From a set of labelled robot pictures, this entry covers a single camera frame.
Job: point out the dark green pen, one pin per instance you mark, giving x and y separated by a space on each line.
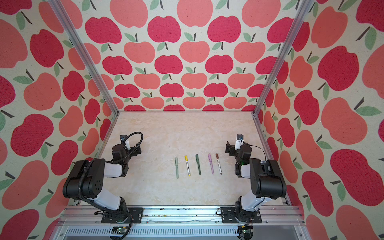
199 169

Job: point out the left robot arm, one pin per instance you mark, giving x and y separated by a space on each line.
86 180

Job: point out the right aluminium corner post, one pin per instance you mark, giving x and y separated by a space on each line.
298 21

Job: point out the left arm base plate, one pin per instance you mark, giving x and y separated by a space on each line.
123 215

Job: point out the aluminium front rail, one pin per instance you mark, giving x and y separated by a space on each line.
182 223

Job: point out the light green pen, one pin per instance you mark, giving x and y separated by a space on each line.
177 172

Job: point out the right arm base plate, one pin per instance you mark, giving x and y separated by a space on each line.
233 216

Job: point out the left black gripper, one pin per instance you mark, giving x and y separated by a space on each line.
133 152

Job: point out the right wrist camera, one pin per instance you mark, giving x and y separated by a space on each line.
239 138

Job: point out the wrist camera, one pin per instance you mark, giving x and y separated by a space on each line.
239 138
124 142

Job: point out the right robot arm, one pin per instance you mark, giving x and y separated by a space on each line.
266 180

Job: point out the pink pen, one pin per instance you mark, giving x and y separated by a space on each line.
212 167

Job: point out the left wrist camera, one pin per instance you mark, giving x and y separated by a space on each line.
124 142

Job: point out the left aluminium corner post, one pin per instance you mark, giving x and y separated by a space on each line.
71 31

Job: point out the aluminium corner post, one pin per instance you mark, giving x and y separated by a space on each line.
298 21
71 31

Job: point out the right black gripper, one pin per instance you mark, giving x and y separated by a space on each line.
231 148

